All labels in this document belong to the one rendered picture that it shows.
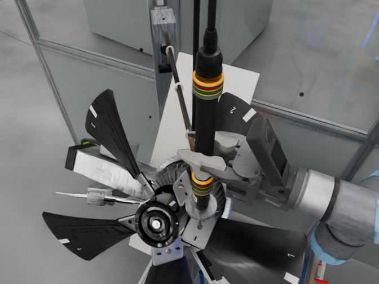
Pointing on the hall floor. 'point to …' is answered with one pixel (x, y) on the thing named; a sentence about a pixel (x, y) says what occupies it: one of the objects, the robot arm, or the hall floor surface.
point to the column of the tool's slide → (162, 90)
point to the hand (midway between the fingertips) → (189, 142)
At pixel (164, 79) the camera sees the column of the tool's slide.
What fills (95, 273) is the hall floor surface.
